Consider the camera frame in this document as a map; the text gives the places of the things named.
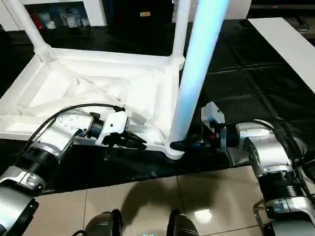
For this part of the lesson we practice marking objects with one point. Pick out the white plastic table top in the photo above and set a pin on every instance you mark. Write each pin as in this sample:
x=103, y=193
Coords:
x=74, y=83

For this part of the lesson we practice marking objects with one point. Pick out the white plastic table leg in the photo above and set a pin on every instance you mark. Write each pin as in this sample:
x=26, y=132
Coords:
x=179, y=29
x=24, y=24
x=202, y=59

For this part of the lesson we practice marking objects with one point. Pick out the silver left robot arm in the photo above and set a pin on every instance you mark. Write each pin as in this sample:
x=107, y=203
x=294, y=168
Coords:
x=54, y=137

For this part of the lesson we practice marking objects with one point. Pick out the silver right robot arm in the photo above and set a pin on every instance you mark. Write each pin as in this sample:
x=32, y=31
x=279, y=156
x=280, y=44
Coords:
x=266, y=152

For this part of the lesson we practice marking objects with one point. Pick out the black work mat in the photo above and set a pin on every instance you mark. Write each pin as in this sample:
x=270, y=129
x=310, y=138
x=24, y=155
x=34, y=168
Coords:
x=256, y=88

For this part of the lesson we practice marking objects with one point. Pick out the dark right robot foot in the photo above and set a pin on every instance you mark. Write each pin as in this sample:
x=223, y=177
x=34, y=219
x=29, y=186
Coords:
x=183, y=225

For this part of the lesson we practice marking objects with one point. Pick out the dark robot foot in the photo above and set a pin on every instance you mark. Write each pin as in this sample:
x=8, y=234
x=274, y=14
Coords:
x=183, y=225
x=103, y=225

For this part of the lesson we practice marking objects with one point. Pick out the dark left robot foot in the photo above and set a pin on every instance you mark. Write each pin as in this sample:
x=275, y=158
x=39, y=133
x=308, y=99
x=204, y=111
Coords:
x=103, y=225

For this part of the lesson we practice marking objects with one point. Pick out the white flat board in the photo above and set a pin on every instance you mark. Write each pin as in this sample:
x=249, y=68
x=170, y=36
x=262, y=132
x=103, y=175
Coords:
x=285, y=44

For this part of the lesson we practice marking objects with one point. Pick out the black cabinet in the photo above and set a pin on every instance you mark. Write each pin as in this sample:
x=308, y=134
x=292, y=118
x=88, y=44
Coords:
x=128, y=14

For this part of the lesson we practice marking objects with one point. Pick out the small yellow label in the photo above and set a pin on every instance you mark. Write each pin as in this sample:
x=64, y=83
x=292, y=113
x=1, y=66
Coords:
x=145, y=14

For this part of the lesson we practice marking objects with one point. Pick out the light grey cushion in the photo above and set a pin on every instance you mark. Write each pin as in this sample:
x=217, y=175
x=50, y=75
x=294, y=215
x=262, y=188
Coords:
x=238, y=7

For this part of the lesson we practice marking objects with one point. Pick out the white glass-door cabinet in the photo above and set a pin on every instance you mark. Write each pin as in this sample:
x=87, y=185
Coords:
x=93, y=10

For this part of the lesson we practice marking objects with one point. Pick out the black low shelf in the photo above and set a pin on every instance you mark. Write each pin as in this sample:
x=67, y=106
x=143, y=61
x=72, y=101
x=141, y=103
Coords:
x=285, y=7

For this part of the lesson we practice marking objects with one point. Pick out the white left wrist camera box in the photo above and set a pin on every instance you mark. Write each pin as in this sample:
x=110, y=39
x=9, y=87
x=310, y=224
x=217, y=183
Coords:
x=114, y=125

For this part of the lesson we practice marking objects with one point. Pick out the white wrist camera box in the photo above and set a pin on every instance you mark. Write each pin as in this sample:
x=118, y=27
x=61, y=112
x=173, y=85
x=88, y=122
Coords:
x=114, y=125
x=212, y=114

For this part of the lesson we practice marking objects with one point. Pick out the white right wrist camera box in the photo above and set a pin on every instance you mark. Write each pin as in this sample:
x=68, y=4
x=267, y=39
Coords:
x=212, y=114

